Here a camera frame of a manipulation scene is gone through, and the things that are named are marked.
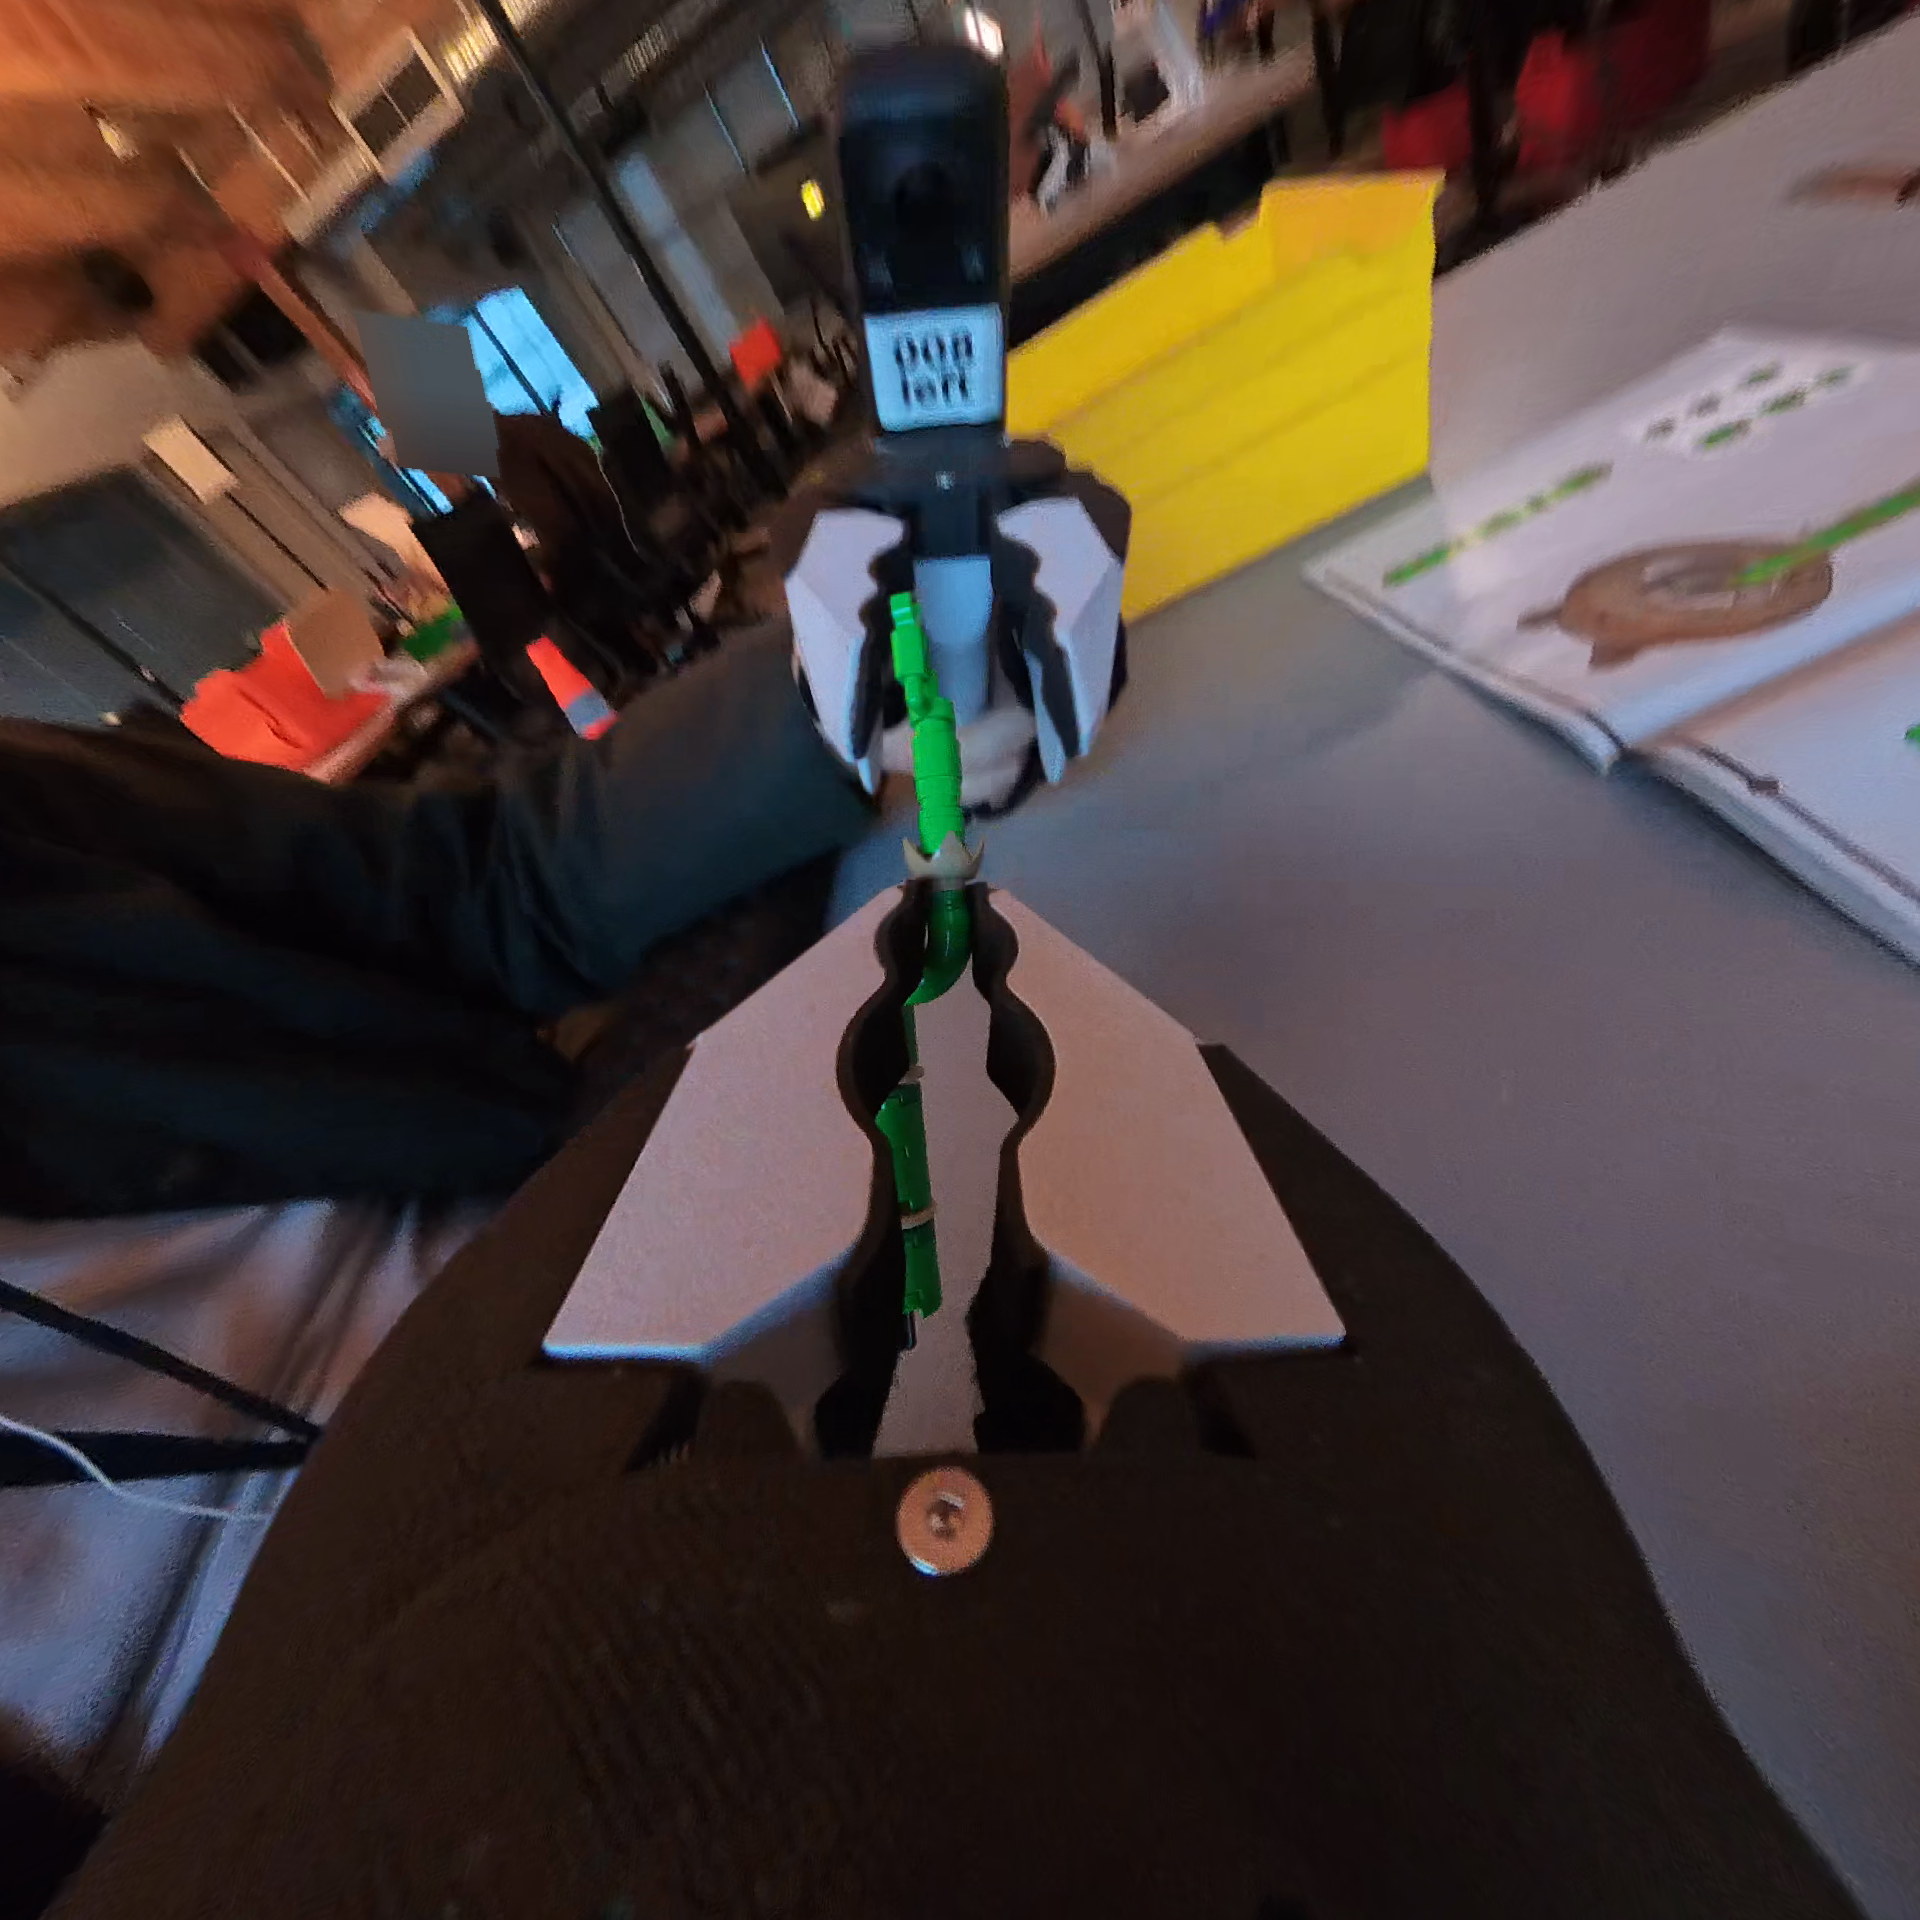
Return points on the orange striped traffic cone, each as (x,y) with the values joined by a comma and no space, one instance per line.
(573,690)

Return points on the grey desk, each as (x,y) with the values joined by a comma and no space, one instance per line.
(1424,1050)

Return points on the yellow plastic bin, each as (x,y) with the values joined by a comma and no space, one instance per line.
(1243,389)

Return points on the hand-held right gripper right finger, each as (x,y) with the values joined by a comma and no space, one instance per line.
(1171,1185)

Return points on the green hooked bamboo stem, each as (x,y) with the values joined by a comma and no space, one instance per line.
(933,751)

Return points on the large window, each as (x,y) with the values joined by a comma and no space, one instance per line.
(516,359)

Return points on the orange plastic crate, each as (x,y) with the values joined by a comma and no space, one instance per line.
(253,721)

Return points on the beige panel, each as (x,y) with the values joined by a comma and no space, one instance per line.
(338,645)

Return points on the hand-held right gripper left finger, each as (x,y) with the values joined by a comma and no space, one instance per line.
(733,1185)

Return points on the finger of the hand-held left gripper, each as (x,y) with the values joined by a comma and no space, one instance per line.
(1088,629)
(832,629)

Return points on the instruction booklet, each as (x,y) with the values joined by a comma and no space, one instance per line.
(1651,690)

